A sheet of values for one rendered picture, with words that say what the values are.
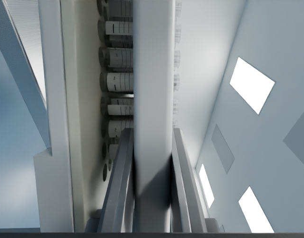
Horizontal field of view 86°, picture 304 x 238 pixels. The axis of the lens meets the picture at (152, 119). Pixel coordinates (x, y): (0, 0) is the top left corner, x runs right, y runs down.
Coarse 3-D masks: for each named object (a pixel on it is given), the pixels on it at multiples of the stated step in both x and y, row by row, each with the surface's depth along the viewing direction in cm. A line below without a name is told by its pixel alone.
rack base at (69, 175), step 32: (64, 0) 7; (96, 0) 10; (64, 32) 7; (96, 32) 10; (64, 64) 8; (96, 64) 11; (64, 96) 8; (96, 96) 11; (128, 96) 30; (64, 128) 8; (96, 128) 11; (64, 160) 8; (96, 160) 11; (64, 192) 8; (96, 192) 11; (64, 224) 9
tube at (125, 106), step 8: (104, 104) 11; (112, 104) 12; (120, 104) 12; (128, 104) 12; (176, 104) 12; (104, 112) 12; (112, 112) 12; (120, 112) 12; (128, 112) 12; (176, 112) 12
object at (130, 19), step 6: (108, 18) 12; (114, 18) 12; (120, 18) 12; (126, 18) 12; (132, 18) 12; (108, 42) 13; (114, 42) 13; (120, 42) 13; (126, 42) 13; (132, 42) 13; (174, 48) 13; (114, 72) 15; (120, 72) 15; (126, 72) 15; (132, 72) 15; (114, 138) 14
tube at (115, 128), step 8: (104, 120) 12; (112, 120) 12; (120, 120) 12; (128, 120) 12; (176, 120) 12; (104, 128) 12; (112, 128) 12; (120, 128) 12; (104, 136) 12; (112, 136) 12
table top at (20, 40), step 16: (0, 0) 20; (16, 0) 22; (32, 0) 25; (0, 16) 21; (16, 16) 22; (32, 16) 25; (0, 32) 22; (16, 32) 22; (32, 32) 25; (0, 48) 23; (16, 48) 23; (32, 48) 25; (16, 64) 24; (32, 64) 25; (16, 80) 26; (32, 80) 26; (32, 96) 27; (32, 112) 29; (48, 144) 33
